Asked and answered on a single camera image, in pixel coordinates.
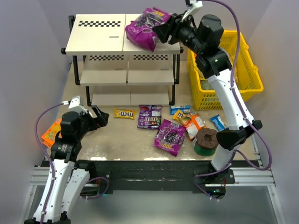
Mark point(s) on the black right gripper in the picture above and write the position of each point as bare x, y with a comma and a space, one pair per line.
173, 28

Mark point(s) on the blue white wrapped snack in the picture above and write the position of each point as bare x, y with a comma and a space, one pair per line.
218, 123

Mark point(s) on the yellow plastic shopping basket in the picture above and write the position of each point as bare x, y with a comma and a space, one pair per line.
246, 74

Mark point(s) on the yellow M&M's candy bag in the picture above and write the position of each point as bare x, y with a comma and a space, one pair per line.
124, 113

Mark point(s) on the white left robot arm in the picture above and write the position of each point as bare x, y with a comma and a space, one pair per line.
67, 176

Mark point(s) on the white three-tier shelf rack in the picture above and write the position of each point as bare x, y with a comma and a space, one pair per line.
115, 72

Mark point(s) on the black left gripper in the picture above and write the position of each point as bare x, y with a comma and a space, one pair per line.
94, 119

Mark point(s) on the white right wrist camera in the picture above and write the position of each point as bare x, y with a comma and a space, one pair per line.
193, 6

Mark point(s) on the blue white snack box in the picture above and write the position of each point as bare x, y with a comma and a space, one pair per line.
185, 109

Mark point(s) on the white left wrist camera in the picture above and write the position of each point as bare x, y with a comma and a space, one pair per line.
76, 105

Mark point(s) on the purple M&M's candy bag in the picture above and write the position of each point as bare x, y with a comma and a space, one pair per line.
149, 117

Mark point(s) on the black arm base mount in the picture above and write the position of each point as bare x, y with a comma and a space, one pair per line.
110, 176

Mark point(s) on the orange snack box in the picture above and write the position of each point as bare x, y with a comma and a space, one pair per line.
49, 136

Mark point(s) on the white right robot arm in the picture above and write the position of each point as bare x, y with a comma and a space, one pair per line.
214, 64

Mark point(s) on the small yellow M&M's packet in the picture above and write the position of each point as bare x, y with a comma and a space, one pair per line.
180, 117

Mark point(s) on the green round object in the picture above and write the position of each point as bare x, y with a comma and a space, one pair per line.
205, 85

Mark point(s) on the orange white snack packet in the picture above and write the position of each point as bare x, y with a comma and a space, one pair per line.
193, 122

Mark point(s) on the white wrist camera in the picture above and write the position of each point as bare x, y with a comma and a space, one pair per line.
76, 105
193, 6

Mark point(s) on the magenta grape candy bag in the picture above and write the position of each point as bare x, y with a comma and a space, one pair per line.
140, 32
170, 137

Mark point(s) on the brown green tape roll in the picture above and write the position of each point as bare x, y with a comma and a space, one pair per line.
205, 143

